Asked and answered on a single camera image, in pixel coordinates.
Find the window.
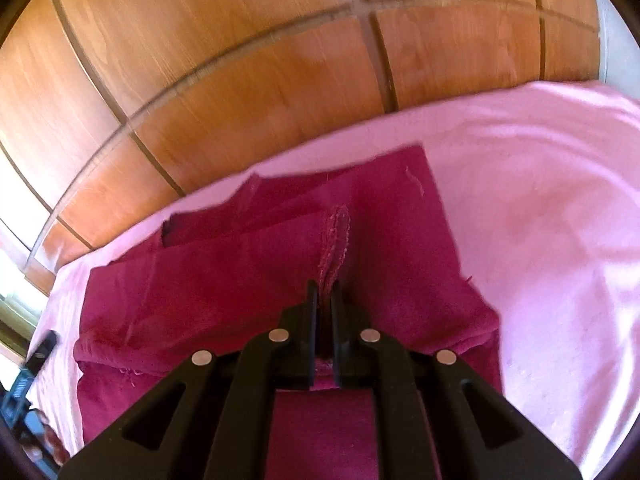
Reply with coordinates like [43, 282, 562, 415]
[0, 240, 48, 361]

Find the maroon small garment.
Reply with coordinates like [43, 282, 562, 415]
[72, 145, 503, 480]

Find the wooden wardrobe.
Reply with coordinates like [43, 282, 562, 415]
[0, 0, 601, 297]

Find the pink bed sheet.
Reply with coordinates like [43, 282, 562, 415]
[27, 80, 640, 471]

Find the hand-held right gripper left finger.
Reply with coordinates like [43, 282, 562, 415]
[60, 280, 319, 480]

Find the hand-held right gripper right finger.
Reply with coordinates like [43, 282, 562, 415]
[330, 280, 583, 480]

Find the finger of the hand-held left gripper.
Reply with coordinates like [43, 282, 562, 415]
[25, 329, 59, 377]

